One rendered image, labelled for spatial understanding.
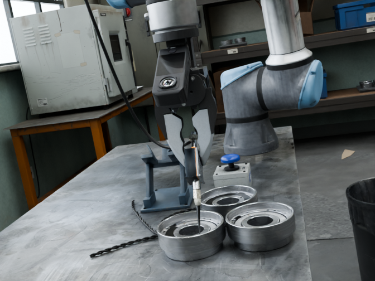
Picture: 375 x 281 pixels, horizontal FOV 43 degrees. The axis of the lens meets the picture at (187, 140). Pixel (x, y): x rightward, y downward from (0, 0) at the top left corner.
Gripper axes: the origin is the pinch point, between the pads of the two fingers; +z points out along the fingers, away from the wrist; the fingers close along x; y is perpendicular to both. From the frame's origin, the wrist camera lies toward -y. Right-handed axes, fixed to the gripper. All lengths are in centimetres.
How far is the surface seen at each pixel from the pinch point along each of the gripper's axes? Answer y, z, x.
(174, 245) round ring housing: -8.5, 10.3, 3.3
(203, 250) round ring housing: -8.3, 11.6, -0.8
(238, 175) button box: 19.1, 9.1, -5.2
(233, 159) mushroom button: 20.9, 6.3, -4.6
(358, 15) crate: 347, -17, -98
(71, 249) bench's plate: -0.1, 13.3, 23.5
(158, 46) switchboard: 382, -19, 80
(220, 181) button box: 19.3, 10.1, -1.5
